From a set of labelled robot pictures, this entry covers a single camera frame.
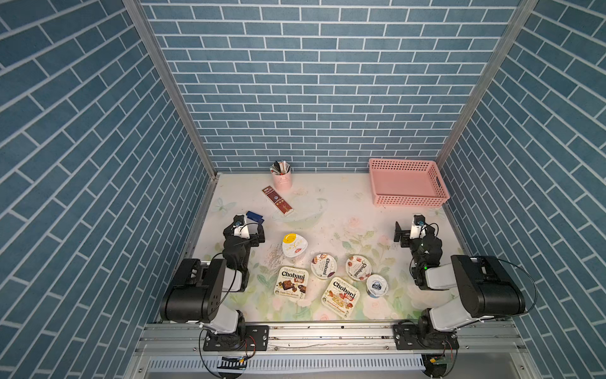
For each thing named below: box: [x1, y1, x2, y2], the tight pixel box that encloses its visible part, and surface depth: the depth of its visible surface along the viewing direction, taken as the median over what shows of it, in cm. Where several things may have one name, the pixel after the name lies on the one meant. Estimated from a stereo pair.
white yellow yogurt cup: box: [281, 232, 309, 258], surface depth 86 cm
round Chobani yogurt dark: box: [310, 252, 337, 280], surface depth 86 cm
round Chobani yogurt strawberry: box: [344, 255, 373, 282], surface depth 86 cm
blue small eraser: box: [246, 210, 265, 224], surface depth 104 cm
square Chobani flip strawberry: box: [321, 276, 361, 319], surface depth 80 cm
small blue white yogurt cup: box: [366, 273, 390, 299], surface depth 80 cm
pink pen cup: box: [272, 171, 292, 192], surface depth 112 cm
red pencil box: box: [261, 184, 295, 217], surface depth 110 cm
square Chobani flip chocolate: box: [273, 266, 310, 301], surface depth 82 cm
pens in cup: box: [269, 160, 292, 176], surface depth 111 cm
